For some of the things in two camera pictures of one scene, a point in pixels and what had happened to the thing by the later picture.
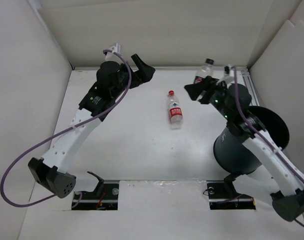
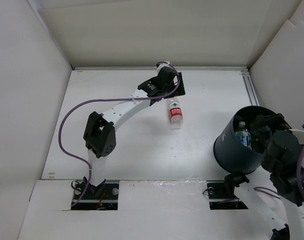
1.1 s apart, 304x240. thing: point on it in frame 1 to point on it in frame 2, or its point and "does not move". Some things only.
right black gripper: (195, 89) to (275, 121)
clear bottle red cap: (175, 112) does not move
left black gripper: (144, 74) to (180, 92)
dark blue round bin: (231, 154) does not move
